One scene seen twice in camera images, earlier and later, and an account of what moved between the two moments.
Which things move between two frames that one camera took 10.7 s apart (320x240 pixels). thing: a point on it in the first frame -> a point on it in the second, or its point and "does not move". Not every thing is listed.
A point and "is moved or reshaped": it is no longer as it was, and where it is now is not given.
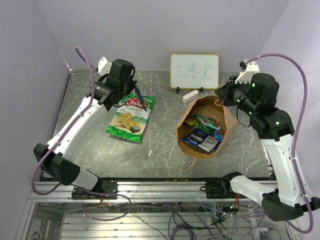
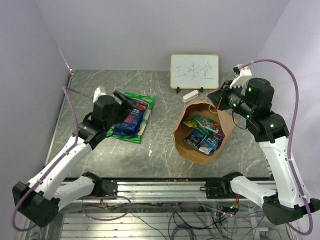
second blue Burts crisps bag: (196, 137) does not move
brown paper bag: (208, 106) is moved or reshaped
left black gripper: (132, 84) -> (126, 106)
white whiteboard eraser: (190, 96) does not move
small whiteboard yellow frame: (192, 71) does not move
